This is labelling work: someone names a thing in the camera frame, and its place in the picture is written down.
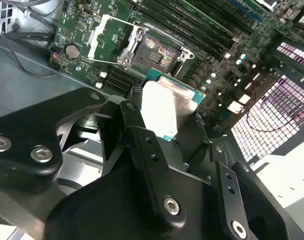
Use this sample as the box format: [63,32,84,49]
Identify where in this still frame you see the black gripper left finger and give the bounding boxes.
[0,86,187,231]

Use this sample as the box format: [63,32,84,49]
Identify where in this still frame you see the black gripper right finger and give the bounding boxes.
[195,115,293,240]

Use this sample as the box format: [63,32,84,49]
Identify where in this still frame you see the silver CPU green substrate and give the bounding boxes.
[139,66,208,143]

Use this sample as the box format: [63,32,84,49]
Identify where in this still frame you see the metal socket cover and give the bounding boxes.
[87,13,140,62]

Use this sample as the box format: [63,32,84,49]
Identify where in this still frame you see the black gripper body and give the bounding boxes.
[45,159,228,240]

